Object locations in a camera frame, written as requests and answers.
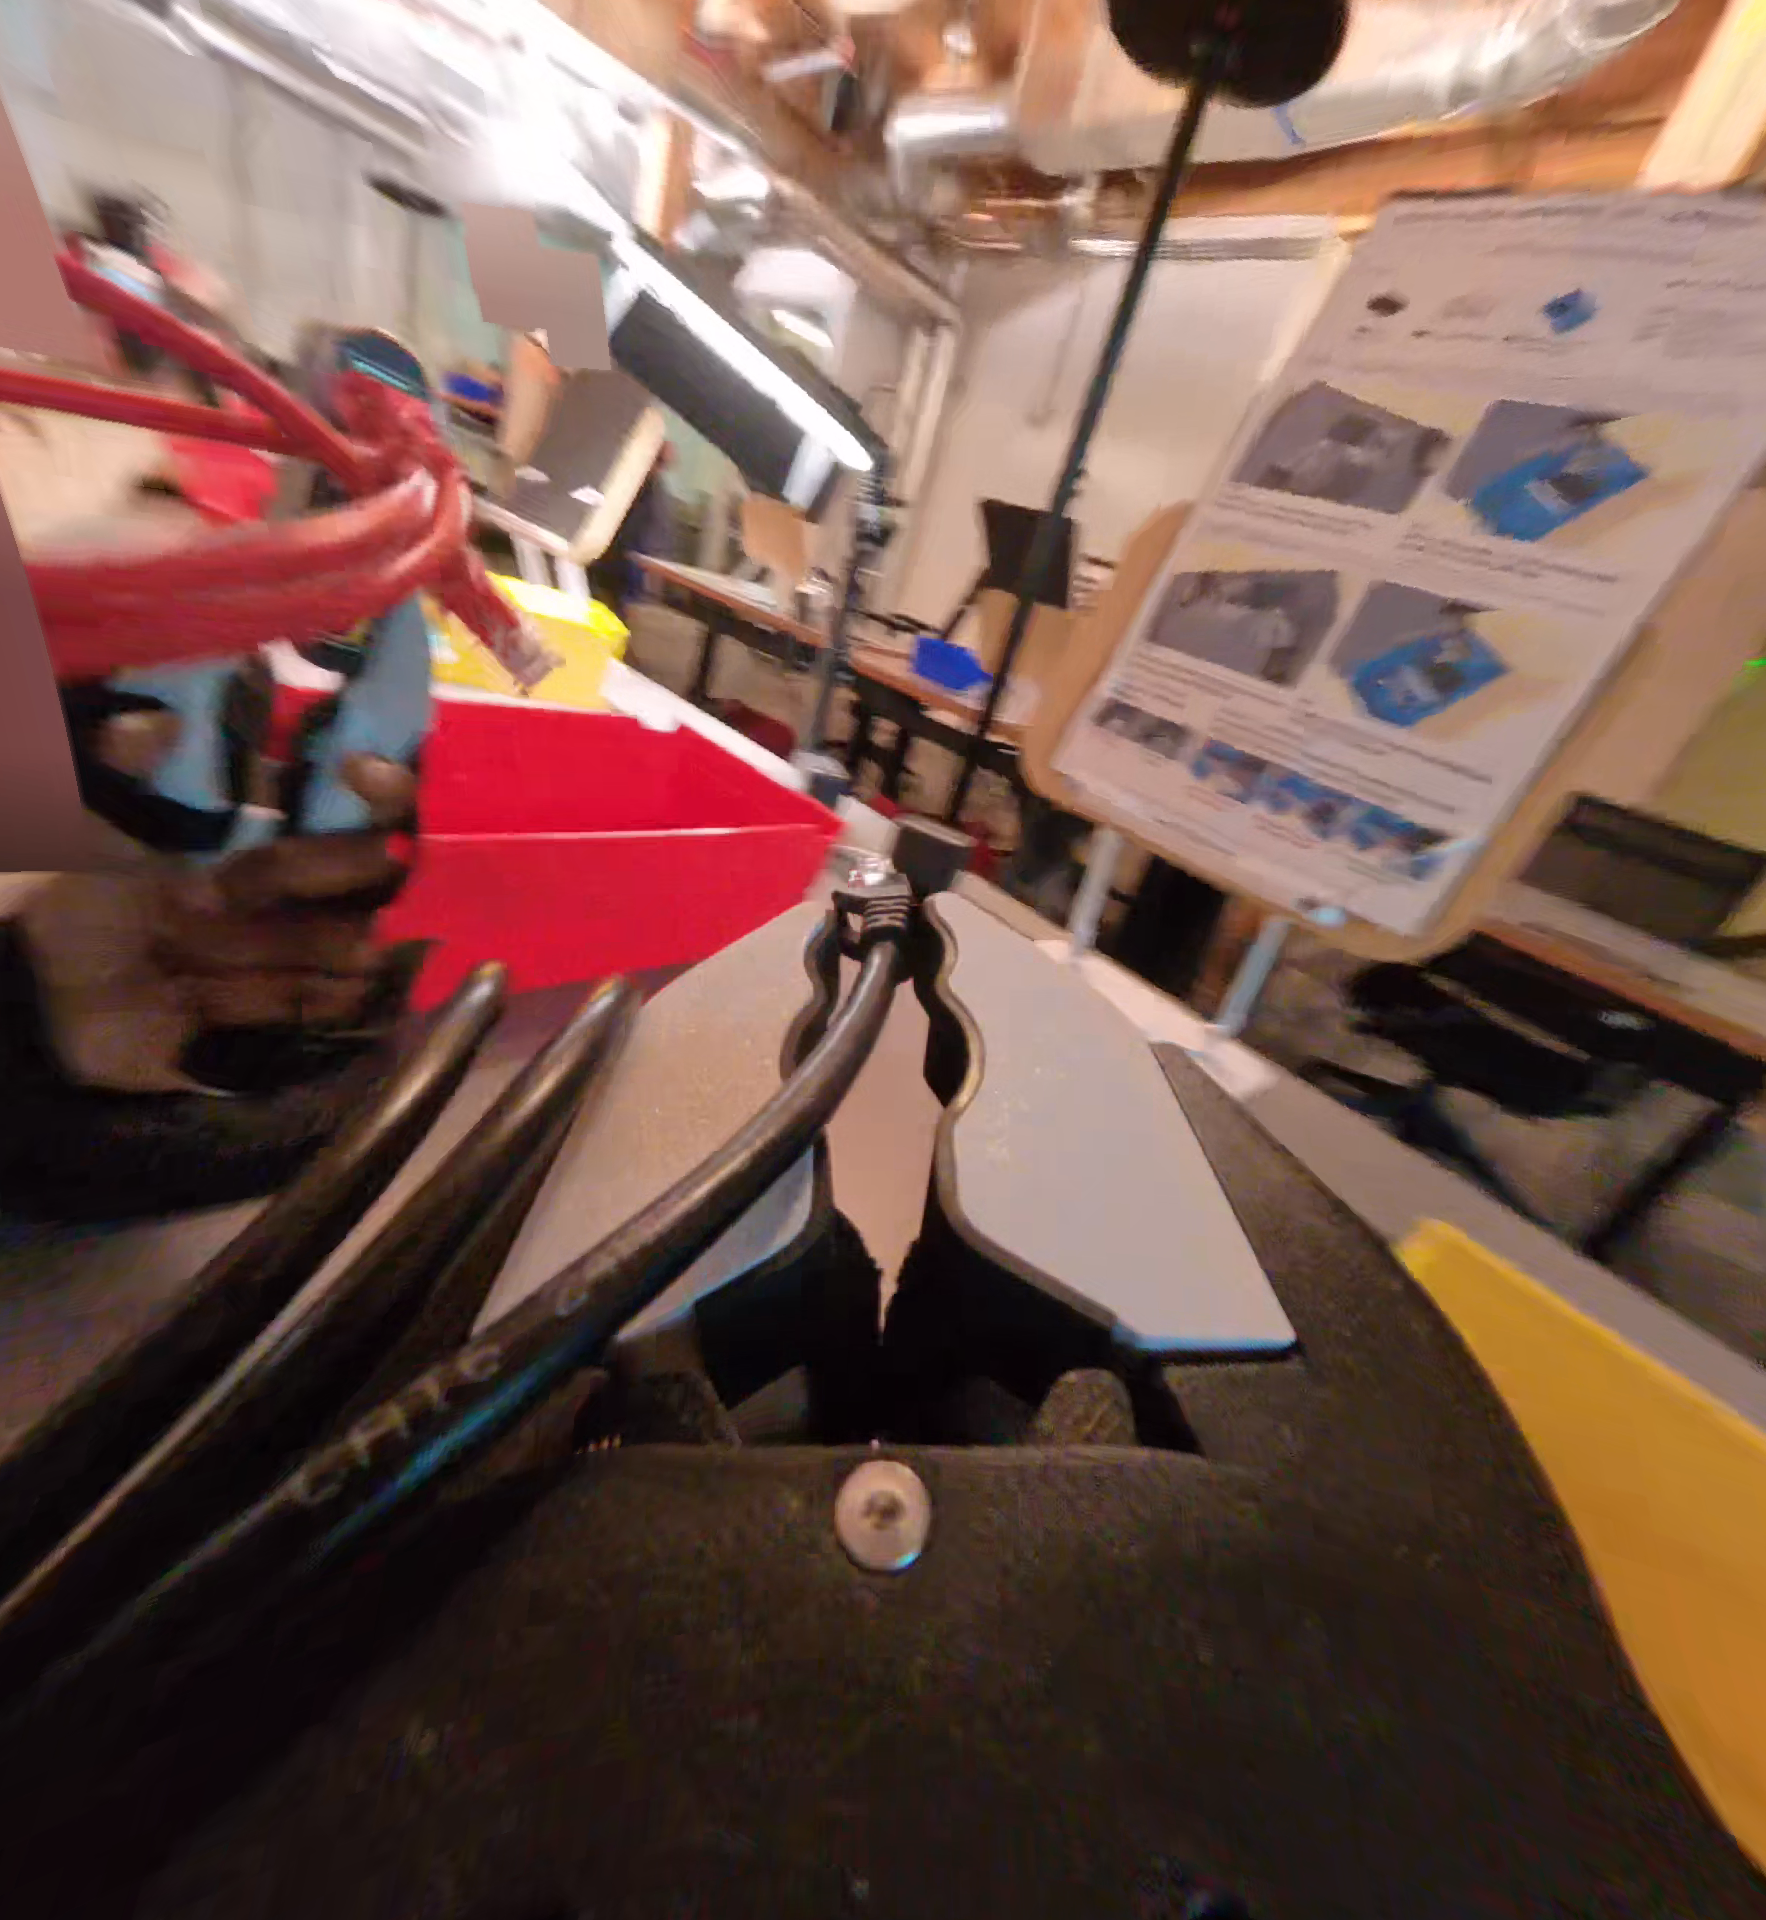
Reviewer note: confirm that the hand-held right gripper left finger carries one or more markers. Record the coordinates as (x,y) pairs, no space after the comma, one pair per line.
(702,1080)

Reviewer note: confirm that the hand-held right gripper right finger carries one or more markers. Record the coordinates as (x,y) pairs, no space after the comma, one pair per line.
(1092,1171)

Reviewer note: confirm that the red plastic bin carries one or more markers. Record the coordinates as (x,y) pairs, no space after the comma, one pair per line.
(598,871)

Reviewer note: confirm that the yellow plastic bin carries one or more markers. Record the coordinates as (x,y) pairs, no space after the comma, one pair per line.
(553,632)
(1693,1575)

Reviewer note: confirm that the person's left hand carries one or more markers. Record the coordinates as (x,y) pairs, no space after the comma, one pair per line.
(222,975)

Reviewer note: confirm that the long wooden work table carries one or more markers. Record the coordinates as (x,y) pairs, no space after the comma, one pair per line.
(732,589)

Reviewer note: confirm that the long LED lamp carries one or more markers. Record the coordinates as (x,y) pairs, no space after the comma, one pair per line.
(718,392)

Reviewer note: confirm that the small blue bin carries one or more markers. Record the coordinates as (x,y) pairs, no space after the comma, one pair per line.
(951,668)

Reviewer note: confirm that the printed instruction poster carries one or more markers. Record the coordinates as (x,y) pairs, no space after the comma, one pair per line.
(1422,526)

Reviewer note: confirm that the black pole with round disc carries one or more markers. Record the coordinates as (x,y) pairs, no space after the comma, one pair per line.
(1227,38)

